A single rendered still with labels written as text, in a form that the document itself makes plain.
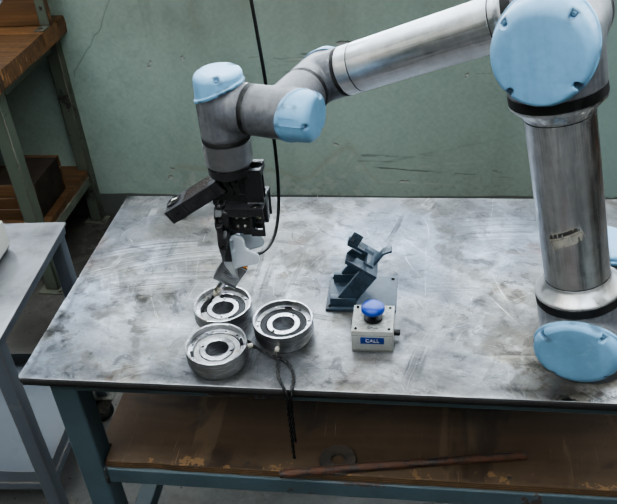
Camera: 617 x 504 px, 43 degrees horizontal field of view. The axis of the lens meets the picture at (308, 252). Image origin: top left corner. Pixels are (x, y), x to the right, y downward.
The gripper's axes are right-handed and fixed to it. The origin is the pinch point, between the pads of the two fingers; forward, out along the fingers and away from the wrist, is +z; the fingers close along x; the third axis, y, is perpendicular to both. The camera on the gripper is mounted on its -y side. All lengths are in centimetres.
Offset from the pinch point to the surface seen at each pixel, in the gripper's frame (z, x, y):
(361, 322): 8.8, -3.7, 21.9
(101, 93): 37, 159, -88
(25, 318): 93, 93, -106
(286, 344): 10.6, -7.7, 9.4
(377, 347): 12.3, -6.0, 24.6
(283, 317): 10.6, -0.6, 7.8
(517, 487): 39, -12, 49
